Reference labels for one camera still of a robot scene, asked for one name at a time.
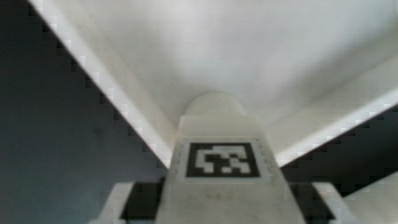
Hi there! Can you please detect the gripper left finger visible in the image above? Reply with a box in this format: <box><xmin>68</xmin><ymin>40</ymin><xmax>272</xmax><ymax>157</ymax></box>
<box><xmin>88</xmin><ymin>182</ymin><xmax>164</xmax><ymax>224</ymax></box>

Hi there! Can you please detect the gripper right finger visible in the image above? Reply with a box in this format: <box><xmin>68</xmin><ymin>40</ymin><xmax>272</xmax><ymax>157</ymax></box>
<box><xmin>290</xmin><ymin>182</ymin><xmax>367</xmax><ymax>224</ymax></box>

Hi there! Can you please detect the white leg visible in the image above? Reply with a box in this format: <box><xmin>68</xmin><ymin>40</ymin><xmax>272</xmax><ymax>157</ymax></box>
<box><xmin>155</xmin><ymin>92</ymin><xmax>306</xmax><ymax>224</ymax></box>

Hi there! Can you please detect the white square table top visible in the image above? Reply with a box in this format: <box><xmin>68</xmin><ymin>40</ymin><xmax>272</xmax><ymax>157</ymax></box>
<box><xmin>27</xmin><ymin>0</ymin><xmax>398</xmax><ymax>163</ymax></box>

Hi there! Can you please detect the white U-shaped fence wall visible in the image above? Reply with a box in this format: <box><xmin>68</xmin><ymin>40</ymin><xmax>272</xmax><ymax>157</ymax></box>
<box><xmin>335</xmin><ymin>171</ymin><xmax>398</xmax><ymax>224</ymax></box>

